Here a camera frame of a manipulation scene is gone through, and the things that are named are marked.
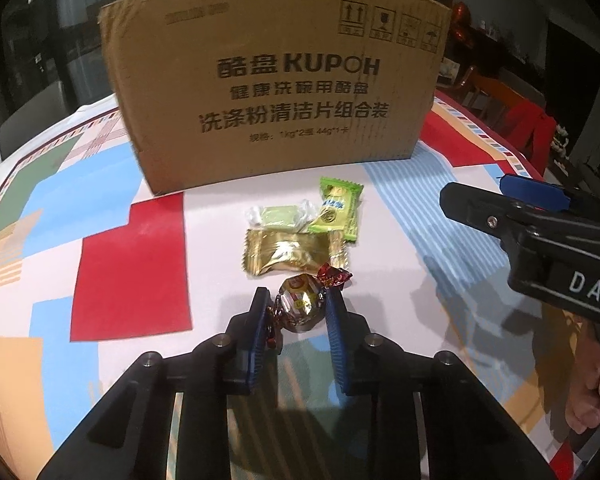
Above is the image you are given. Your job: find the dark sideboard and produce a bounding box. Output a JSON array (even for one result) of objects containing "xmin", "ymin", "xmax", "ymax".
[{"xmin": 472, "ymin": 20, "xmax": 551, "ymax": 86}]

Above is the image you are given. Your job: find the red foil balloon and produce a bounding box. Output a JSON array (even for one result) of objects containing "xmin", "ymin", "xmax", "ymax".
[{"xmin": 450, "ymin": 2, "xmax": 473, "ymax": 46}]

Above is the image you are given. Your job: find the colourful patterned tablecloth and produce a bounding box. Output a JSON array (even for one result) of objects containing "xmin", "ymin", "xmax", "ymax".
[{"xmin": 0, "ymin": 95, "xmax": 600, "ymax": 480}]

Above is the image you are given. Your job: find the green candy packet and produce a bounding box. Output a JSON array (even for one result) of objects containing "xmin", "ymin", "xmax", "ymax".
[{"xmin": 307, "ymin": 176, "xmax": 363, "ymax": 243}]

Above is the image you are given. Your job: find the dark framed glass sliding door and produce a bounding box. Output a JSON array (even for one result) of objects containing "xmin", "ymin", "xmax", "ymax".
[{"xmin": 0, "ymin": 0, "xmax": 206, "ymax": 106}]

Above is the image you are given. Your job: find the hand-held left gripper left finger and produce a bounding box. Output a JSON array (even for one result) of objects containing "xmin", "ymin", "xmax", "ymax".
[{"xmin": 35, "ymin": 286, "xmax": 276, "ymax": 480}]

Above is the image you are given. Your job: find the brown wooden chair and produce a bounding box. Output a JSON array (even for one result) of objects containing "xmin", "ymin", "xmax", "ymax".
[{"xmin": 462, "ymin": 65, "xmax": 551, "ymax": 161}]

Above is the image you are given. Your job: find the pale green clear-wrapped candy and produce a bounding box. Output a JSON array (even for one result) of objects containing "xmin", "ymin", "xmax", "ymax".
[{"xmin": 244, "ymin": 199, "xmax": 321, "ymax": 233}]

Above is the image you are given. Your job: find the round foil-wrapped candy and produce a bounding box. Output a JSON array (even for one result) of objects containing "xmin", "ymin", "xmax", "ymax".
[{"xmin": 266, "ymin": 262, "xmax": 355, "ymax": 351}]

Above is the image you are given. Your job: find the red cloth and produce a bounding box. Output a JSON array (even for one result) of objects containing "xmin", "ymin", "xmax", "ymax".
[{"xmin": 507, "ymin": 100, "xmax": 556, "ymax": 161}]

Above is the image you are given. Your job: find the gold candy packet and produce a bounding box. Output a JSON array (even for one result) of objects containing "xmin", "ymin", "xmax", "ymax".
[{"xmin": 241, "ymin": 227, "xmax": 351, "ymax": 277}]

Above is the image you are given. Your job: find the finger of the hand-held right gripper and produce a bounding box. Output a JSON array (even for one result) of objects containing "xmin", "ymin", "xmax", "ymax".
[
  {"xmin": 440, "ymin": 182, "xmax": 541, "ymax": 252},
  {"xmin": 497, "ymin": 174, "xmax": 572, "ymax": 211}
]

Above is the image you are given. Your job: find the grey dining chair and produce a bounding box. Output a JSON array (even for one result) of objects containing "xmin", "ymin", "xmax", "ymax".
[{"xmin": 0, "ymin": 80, "xmax": 76, "ymax": 146}]

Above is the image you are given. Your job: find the large cardboard box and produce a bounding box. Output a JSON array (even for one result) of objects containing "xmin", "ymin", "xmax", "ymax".
[{"xmin": 97, "ymin": 0, "xmax": 452, "ymax": 197}]

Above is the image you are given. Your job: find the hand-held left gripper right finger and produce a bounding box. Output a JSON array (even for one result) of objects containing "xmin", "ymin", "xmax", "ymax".
[{"xmin": 324, "ymin": 287, "xmax": 556, "ymax": 480}]

